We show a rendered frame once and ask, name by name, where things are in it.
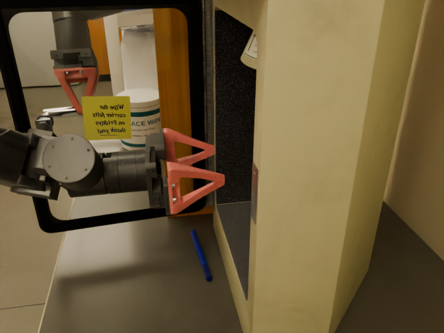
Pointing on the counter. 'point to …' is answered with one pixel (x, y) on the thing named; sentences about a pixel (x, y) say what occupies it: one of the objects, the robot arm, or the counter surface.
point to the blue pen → (201, 256)
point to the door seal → (23, 114)
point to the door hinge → (209, 88)
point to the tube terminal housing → (318, 152)
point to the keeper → (254, 192)
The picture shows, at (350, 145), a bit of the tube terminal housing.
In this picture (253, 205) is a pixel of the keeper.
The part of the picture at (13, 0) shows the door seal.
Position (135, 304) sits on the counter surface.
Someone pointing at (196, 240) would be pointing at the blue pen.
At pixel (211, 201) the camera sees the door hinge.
